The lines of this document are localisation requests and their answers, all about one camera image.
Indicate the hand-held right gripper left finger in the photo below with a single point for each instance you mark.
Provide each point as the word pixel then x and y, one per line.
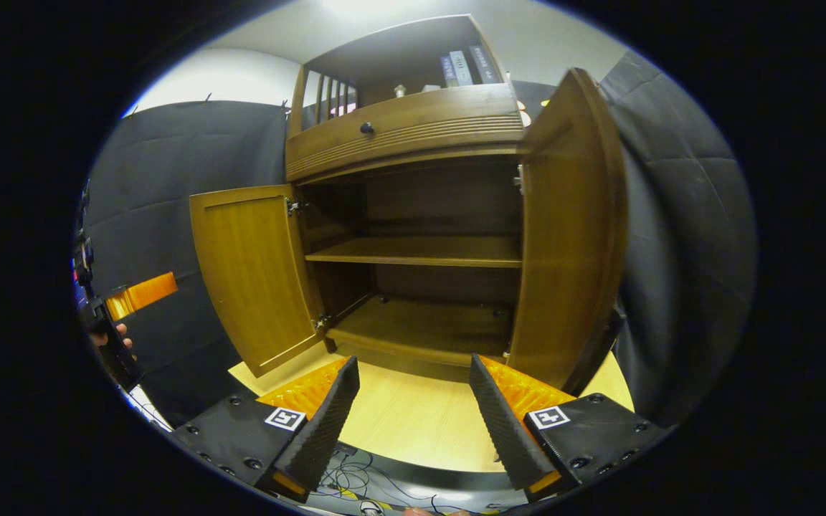
pixel 321 430

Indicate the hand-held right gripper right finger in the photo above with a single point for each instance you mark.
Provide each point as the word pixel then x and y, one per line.
pixel 506 430

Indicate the metal door hinge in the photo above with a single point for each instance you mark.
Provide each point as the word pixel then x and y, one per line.
pixel 323 322
pixel 296 207
pixel 519 179

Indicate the wooden cabinet door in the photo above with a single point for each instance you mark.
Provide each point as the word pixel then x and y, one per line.
pixel 563 236
pixel 255 272

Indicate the thin blue book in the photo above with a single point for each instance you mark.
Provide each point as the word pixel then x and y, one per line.
pixel 448 72

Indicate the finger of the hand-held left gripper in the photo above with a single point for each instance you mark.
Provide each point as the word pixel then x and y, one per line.
pixel 144 292

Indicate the black backdrop cloth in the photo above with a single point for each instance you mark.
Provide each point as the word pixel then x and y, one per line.
pixel 169 179

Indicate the wooden inner shelf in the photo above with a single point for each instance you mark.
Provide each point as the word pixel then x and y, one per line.
pixel 420 252

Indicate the wooden double-door shoe cabinet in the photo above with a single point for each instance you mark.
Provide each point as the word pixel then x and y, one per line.
pixel 420 122

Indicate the grey book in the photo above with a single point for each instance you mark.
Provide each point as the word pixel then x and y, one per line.
pixel 461 68

